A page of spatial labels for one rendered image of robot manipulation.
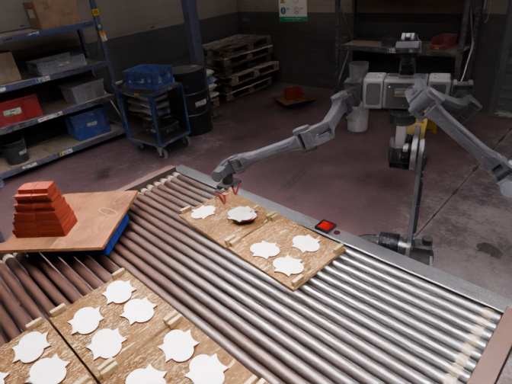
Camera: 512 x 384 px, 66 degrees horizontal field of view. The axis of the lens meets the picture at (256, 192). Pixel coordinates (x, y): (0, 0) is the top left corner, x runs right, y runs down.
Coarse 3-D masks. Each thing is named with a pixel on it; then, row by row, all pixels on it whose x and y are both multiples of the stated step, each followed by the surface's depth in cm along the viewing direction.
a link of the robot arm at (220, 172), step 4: (232, 156) 186; (236, 156) 184; (228, 160) 186; (228, 164) 186; (216, 168) 185; (220, 168) 184; (224, 168) 183; (228, 168) 185; (232, 168) 188; (212, 172) 183; (216, 172) 182; (220, 172) 181; (224, 172) 182; (228, 172) 185; (236, 172) 188; (240, 172) 187; (212, 176) 184; (216, 176) 183; (220, 176) 182; (224, 176) 182; (216, 180) 184; (220, 180) 183
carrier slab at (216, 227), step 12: (228, 192) 230; (204, 204) 221; (216, 204) 219; (228, 204) 218; (240, 204) 217; (252, 204) 216; (180, 216) 213; (216, 216) 209; (228, 216) 208; (264, 216) 205; (204, 228) 201; (216, 228) 200; (228, 228) 199; (240, 228) 198; (252, 228) 197; (216, 240) 191
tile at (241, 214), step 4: (240, 208) 206; (232, 212) 203; (236, 212) 203; (240, 212) 203; (244, 212) 202; (248, 212) 202; (232, 216) 200; (236, 216) 199; (240, 216) 199; (244, 216) 199; (248, 216) 198; (252, 216) 198; (236, 220) 197; (240, 220) 196; (244, 220) 197
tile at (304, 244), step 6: (294, 240) 184; (300, 240) 184; (306, 240) 183; (312, 240) 183; (318, 240) 183; (294, 246) 180; (300, 246) 180; (306, 246) 180; (312, 246) 179; (318, 246) 179
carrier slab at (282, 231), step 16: (272, 224) 198; (288, 224) 197; (256, 240) 188; (272, 240) 187; (288, 240) 186; (320, 240) 184; (240, 256) 180; (304, 256) 175; (320, 256) 174; (336, 256) 174; (272, 272) 168; (304, 272) 166; (288, 288) 160
